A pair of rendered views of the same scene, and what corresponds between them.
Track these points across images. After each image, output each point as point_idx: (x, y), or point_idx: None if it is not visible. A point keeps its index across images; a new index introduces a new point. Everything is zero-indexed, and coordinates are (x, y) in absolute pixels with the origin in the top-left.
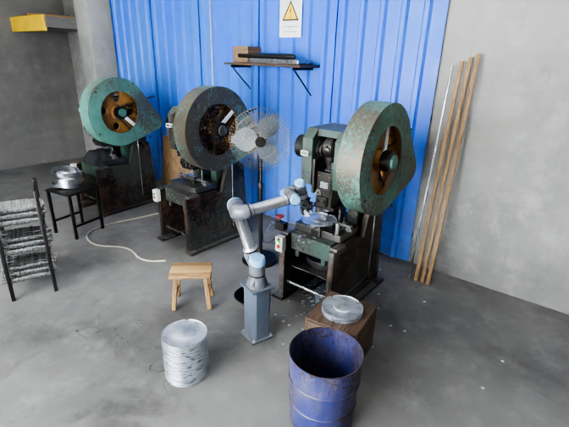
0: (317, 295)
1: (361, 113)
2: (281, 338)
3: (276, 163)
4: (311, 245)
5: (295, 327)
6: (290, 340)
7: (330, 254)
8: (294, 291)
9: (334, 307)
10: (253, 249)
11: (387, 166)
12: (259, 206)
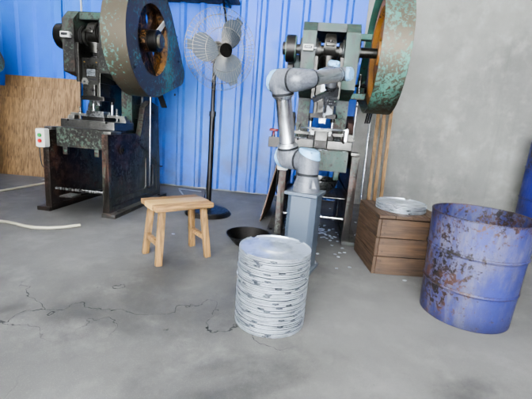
0: None
1: None
2: (327, 264)
3: (236, 83)
4: (321, 157)
5: (326, 254)
6: (338, 264)
7: (355, 158)
8: (282, 230)
9: (397, 203)
10: (296, 144)
11: None
12: (322, 72)
